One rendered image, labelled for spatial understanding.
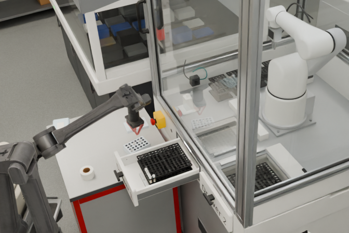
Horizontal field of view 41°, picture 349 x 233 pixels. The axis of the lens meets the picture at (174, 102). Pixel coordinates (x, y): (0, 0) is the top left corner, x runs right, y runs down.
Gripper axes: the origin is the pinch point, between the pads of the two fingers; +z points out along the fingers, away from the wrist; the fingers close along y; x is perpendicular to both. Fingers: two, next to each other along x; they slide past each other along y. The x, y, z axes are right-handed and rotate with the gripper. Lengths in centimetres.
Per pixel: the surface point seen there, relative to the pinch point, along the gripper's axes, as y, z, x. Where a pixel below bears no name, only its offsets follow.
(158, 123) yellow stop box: -3.3, -2.2, -12.4
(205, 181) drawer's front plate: -56, -6, -5
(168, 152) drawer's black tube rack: -27.3, -3.8, -3.4
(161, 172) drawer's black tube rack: -36.7, -3.6, 6.4
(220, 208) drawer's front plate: -71, -4, -2
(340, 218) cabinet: -96, 12, -52
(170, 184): -42.9, -0.3, 6.0
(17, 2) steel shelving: 375, 72, -41
